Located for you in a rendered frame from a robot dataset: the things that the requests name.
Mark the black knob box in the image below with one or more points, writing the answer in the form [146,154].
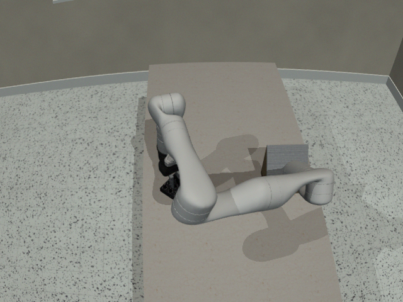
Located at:
[167,190]

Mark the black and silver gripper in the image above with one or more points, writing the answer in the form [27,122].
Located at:
[167,165]

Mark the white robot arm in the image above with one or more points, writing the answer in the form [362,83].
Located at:
[197,197]

